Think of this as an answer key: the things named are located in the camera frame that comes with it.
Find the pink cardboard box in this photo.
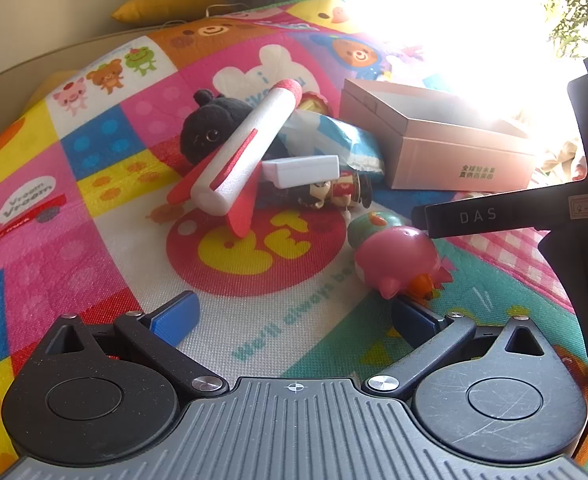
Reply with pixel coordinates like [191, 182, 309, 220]
[339, 78, 539, 192]

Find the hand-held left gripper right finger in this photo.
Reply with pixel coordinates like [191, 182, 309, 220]
[363, 296, 557, 403]

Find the blue white tissue packet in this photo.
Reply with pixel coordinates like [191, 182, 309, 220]
[279, 110, 385, 173]

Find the small red yellow toy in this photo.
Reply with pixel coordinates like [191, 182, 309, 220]
[298, 91, 332, 117]

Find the white red foam rocket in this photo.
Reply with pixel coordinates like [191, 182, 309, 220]
[166, 80, 305, 239]

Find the yellow pillow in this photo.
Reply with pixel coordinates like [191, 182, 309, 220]
[24, 70, 82, 111]
[112, 0, 227, 25]

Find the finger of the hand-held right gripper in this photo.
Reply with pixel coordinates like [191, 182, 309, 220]
[411, 182, 567, 240]

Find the toy soldier figurine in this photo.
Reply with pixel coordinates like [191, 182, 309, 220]
[294, 170, 373, 211]

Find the green egg toy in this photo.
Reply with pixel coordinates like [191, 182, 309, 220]
[347, 210, 409, 251]

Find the pink pig toy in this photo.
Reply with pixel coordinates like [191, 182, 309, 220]
[354, 226, 455, 301]

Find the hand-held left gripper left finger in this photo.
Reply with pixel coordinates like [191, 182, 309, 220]
[28, 291, 229, 398]

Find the colourful cartoon play mat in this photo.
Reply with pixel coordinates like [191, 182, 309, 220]
[0, 0, 588, 480]

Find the small white box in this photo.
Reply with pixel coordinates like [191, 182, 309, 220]
[261, 155, 341, 191]

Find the black plush toy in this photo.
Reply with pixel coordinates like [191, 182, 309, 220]
[180, 89, 275, 166]

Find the beige patterned cloth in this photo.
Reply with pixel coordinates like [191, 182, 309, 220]
[544, 142, 582, 183]

